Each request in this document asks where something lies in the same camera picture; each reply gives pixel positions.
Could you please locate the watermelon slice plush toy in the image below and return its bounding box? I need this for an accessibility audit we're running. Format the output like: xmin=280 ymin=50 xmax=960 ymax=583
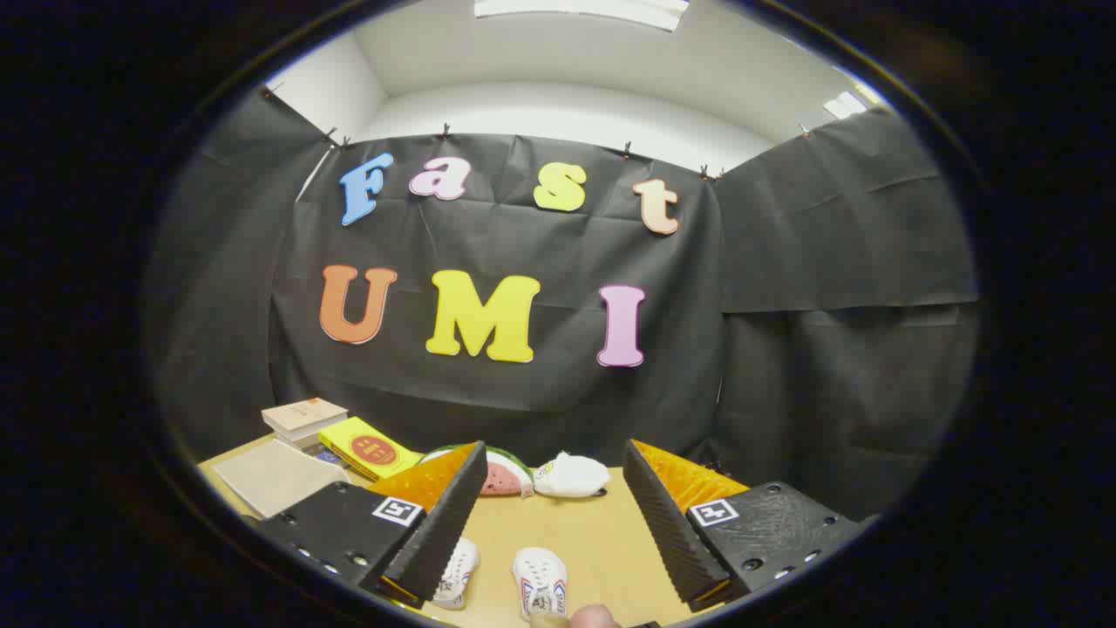
xmin=421 ymin=445 xmax=534 ymax=498

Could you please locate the cream plastic storage box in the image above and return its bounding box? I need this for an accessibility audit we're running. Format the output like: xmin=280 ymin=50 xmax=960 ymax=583
xmin=212 ymin=439 xmax=351 ymax=521

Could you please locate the beige paperback book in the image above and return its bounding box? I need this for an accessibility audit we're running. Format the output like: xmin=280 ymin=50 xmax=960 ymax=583
xmin=262 ymin=398 xmax=350 ymax=434

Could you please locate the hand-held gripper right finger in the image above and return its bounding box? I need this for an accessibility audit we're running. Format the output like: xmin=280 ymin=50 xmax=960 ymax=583
xmin=622 ymin=439 xmax=877 ymax=613

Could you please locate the white plush toy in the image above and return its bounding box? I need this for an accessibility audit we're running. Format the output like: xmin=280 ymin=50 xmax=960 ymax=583
xmin=534 ymin=452 xmax=611 ymax=499

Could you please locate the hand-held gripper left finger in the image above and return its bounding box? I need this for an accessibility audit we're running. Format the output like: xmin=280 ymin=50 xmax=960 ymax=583
xmin=253 ymin=440 xmax=489 ymax=610

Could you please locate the yellow book with red circle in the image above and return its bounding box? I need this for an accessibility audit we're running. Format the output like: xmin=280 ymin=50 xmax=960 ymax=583
xmin=318 ymin=417 xmax=425 ymax=481

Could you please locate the grey book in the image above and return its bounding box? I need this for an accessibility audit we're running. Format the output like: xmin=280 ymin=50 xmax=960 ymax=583
xmin=275 ymin=425 xmax=348 ymax=450

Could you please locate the white striped canvas shoe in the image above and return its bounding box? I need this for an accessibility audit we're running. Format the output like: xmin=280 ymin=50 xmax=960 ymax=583
xmin=512 ymin=547 xmax=569 ymax=622
xmin=432 ymin=537 xmax=480 ymax=610

